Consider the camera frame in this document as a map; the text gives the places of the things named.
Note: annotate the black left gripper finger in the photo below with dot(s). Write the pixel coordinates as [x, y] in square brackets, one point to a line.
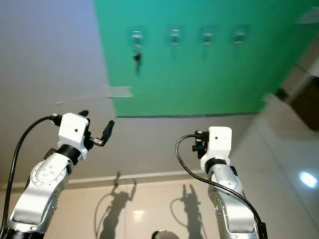
[83, 113]
[108, 130]

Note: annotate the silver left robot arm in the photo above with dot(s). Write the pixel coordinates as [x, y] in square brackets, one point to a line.
[45, 189]

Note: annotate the grey robot right leg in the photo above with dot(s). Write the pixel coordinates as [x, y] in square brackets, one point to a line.
[164, 234]

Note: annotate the dark brown furniture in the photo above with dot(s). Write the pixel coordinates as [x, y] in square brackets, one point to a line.
[304, 97]

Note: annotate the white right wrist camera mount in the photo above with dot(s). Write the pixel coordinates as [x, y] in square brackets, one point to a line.
[220, 142]

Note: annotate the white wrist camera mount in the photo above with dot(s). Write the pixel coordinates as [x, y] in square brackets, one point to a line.
[220, 142]
[73, 129]

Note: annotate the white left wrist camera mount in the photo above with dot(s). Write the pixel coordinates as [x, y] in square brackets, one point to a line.
[73, 129]

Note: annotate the green wall board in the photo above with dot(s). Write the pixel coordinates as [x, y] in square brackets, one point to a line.
[199, 74]

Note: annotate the clear adhesive wall hook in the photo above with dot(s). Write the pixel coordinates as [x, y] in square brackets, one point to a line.
[240, 35]
[208, 36]
[137, 37]
[175, 36]

